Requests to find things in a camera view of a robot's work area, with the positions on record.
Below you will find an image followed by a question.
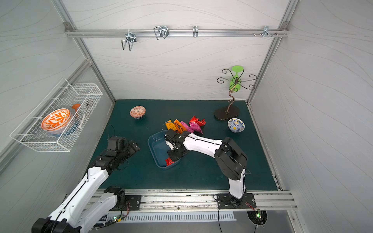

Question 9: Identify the green table mat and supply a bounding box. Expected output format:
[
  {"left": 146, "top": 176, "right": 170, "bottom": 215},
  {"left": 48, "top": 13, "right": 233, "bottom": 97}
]
[{"left": 93, "top": 100, "right": 277, "bottom": 191}]

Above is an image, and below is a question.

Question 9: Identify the small metal hook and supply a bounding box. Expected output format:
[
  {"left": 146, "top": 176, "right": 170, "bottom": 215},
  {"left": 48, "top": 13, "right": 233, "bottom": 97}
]
[{"left": 192, "top": 26, "right": 198, "bottom": 38}]

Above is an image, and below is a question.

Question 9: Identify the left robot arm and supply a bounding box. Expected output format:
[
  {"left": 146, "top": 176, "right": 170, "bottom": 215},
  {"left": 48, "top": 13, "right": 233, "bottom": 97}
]
[{"left": 31, "top": 136, "right": 140, "bottom": 233}]

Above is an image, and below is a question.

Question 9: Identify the white wire basket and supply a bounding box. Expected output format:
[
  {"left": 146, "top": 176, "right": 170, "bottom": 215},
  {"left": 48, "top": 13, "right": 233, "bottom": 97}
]
[{"left": 10, "top": 78, "right": 103, "bottom": 152}]

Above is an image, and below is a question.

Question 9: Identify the horizontal aluminium rail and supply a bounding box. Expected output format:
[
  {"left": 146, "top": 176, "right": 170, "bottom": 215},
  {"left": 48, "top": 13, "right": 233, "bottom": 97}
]
[{"left": 65, "top": 28, "right": 290, "bottom": 38}]

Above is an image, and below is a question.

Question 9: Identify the orange spoon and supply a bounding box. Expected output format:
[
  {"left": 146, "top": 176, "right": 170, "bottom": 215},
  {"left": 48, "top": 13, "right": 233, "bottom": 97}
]
[{"left": 72, "top": 103, "right": 81, "bottom": 112}]

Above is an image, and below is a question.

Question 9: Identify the white vent strip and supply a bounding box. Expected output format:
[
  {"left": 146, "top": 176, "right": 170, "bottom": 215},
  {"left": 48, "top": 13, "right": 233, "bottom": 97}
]
[{"left": 119, "top": 211, "right": 237, "bottom": 223}]

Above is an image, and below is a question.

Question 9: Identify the small magenta tea bag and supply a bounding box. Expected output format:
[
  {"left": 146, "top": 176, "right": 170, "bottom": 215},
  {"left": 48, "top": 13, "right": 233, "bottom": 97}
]
[{"left": 180, "top": 121, "right": 194, "bottom": 133}]

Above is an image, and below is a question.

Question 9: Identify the green plastic goblet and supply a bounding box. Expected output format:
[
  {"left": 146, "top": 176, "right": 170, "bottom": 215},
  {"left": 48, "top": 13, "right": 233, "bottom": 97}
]
[{"left": 229, "top": 66, "right": 244, "bottom": 93}]

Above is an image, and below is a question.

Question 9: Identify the metal double hook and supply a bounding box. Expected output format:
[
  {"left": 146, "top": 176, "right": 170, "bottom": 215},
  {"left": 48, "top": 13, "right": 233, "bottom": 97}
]
[{"left": 121, "top": 30, "right": 137, "bottom": 51}]

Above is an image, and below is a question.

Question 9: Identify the large magenta tea bag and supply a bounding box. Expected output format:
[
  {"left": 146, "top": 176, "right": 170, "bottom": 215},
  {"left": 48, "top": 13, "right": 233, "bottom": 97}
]
[{"left": 189, "top": 122, "right": 203, "bottom": 134}]

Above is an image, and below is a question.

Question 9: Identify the blue yellow patterned bowl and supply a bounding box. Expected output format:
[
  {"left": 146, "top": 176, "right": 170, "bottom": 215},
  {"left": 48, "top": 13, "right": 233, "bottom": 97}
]
[{"left": 227, "top": 118, "right": 245, "bottom": 133}]

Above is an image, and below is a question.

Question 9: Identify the metal scroll hook stand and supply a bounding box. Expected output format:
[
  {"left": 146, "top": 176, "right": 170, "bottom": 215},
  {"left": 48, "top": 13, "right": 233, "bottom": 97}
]
[{"left": 214, "top": 69, "right": 257, "bottom": 121}]

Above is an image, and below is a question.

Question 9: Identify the red patterned bowl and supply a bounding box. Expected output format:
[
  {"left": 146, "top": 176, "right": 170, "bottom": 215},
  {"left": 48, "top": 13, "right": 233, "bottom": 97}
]
[{"left": 130, "top": 106, "right": 146, "bottom": 119}]

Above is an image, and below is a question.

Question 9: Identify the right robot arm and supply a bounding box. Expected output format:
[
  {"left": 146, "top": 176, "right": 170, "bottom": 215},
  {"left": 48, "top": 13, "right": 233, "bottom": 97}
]
[{"left": 164, "top": 130, "right": 248, "bottom": 201}]

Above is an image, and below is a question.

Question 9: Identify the yellow tea bag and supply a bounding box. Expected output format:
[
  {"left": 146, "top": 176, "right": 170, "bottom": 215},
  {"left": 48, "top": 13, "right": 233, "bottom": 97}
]
[{"left": 165, "top": 120, "right": 177, "bottom": 131}]

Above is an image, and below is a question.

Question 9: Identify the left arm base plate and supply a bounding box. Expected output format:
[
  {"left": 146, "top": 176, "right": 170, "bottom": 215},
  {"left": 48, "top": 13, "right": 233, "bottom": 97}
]
[{"left": 110, "top": 195, "right": 142, "bottom": 211}]

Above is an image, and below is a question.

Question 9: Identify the metal bracket hook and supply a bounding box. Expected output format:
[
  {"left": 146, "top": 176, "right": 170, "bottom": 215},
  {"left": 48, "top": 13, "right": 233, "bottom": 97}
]
[{"left": 253, "top": 26, "right": 278, "bottom": 38}]

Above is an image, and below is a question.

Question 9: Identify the orange white patterned bowl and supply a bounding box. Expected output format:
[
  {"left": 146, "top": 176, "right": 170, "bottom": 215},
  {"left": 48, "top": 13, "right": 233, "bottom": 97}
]
[{"left": 41, "top": 108, "right": 72, "bottom": 135}]

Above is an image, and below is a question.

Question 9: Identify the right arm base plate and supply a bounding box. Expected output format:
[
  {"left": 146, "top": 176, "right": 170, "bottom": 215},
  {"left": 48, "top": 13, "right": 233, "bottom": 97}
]
[{"left": 213, "top": 193, "right": 257, "bottom": 209}]

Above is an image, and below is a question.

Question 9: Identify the blue plastic storage box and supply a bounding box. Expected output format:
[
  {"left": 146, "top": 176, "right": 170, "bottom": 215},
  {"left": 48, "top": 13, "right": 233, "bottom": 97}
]
[{"left": 148, "top": 131, "right": 180, "bottom": 170}]

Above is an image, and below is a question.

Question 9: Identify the red tea bag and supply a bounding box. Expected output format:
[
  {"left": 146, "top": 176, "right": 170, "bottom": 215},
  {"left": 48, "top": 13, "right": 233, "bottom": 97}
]
[
  {"left": 165, "top": 158, "right": 174, "bottom": 167},
  {"left": 189, "top": 116, "right": 199, "bottom": 124},
  {"left": 196, "top": 119, "right": 206, "bottom": 127}
]

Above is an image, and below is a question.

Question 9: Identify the metal wire hook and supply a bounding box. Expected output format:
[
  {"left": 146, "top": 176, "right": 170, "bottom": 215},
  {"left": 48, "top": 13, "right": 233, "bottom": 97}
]
[{"left": 153, "top": 26, "right": 170, "bottom": 40}]

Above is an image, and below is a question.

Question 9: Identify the round black floor port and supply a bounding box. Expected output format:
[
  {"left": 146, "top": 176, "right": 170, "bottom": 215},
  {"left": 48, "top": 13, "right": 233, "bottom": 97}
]
[{"left": 247, "top": 210, "right": 268, "bottom": 226}]

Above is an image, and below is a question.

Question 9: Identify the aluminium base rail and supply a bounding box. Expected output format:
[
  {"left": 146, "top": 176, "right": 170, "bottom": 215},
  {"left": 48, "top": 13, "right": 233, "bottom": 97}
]
[{"left": 64, "top": 189, "right": 298, "bottom": 216}]

